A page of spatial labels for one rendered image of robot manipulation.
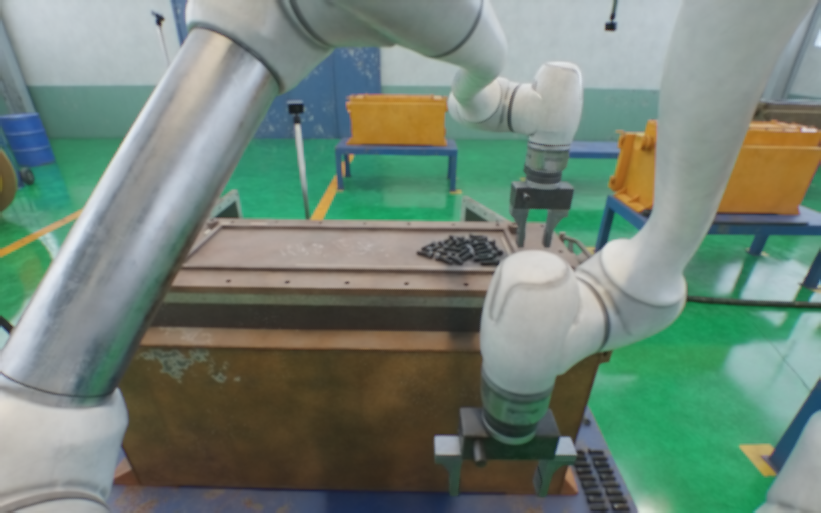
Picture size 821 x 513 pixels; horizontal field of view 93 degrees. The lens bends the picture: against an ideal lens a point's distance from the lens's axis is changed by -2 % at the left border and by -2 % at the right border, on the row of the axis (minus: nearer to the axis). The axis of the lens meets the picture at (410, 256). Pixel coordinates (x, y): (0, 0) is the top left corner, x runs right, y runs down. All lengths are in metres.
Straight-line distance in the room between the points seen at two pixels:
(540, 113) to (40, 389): 0.84
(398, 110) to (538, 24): 5.08
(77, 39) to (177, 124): 11.90
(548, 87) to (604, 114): 10.25
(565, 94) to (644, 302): 0.49
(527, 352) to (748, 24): 0.32
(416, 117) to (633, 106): 6.55
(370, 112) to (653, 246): 5.81
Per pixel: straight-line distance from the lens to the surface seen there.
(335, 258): 1.17
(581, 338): 0.49
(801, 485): 0.50
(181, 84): 0.47
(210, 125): 0.45
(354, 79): 9.98
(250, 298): 1.10
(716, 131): 0.35
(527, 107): 0.90
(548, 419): 0.63
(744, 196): 4.59
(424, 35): 0.45
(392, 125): 6.18
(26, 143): 10.12
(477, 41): 0.51
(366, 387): 1.12
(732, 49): 0.31
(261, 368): 1.14
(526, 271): 0.44
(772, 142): 4.64
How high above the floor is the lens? 1.89
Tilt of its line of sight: 27 degrees down
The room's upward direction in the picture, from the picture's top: 1 degrees clockwise
